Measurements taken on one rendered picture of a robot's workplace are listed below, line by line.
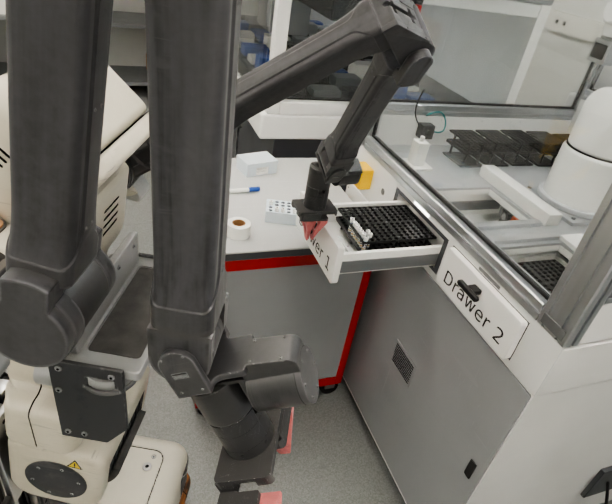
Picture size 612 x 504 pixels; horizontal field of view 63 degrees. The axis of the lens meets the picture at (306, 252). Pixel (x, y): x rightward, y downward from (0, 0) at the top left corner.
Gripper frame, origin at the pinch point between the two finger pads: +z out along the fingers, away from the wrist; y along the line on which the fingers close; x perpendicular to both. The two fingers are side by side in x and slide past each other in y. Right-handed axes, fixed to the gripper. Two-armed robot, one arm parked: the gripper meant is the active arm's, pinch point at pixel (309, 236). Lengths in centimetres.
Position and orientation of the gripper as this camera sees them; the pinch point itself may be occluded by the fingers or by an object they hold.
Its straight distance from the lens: 127.1
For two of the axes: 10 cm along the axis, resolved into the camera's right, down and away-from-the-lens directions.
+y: 9.4, -0.6, 3.4
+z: -1.5, 8.2, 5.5
